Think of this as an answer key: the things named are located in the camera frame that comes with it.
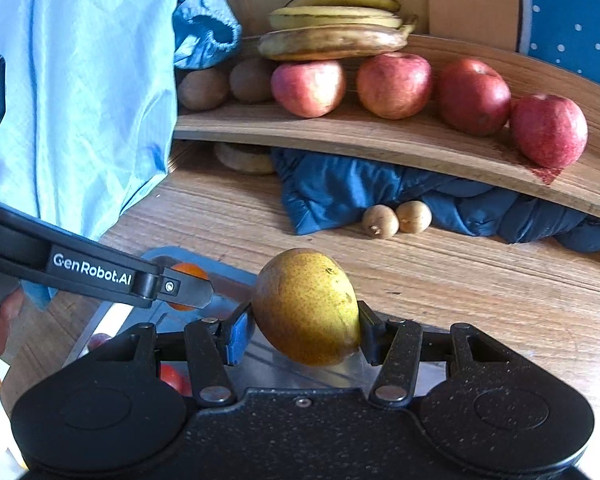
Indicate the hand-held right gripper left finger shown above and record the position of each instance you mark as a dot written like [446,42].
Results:
[237,335]

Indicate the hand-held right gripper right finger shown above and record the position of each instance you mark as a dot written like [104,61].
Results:
[369,332]

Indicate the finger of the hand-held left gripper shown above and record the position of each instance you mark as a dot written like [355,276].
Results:
[190,290]

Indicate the orange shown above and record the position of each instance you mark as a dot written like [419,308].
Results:
[190,271]

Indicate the metal tray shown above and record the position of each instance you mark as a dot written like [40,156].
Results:
[280,375]

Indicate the yellow pear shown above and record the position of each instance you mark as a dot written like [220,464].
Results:
[305,305]

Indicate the dark blue quilted cloth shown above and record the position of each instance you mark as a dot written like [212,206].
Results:
[340,185]

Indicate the light blue striped cloth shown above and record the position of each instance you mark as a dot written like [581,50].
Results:
[80,85]

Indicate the wooden shelf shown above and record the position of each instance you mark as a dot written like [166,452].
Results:
[380,135]

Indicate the brown kiwi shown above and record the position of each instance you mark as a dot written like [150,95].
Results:
[250,80]
[203,89]

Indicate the red apple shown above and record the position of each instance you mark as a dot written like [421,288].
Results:
[474,96]
[549,130]
[307,89]
[394,85]

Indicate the blue crinkled cuff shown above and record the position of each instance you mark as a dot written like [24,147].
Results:
[205,25]

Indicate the brown spotted banana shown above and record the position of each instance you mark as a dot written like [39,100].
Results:
[330,44]

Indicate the wooden back panel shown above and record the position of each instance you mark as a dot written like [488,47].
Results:
[455,0]

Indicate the blue dotted cloth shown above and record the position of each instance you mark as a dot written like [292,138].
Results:
[575,10]

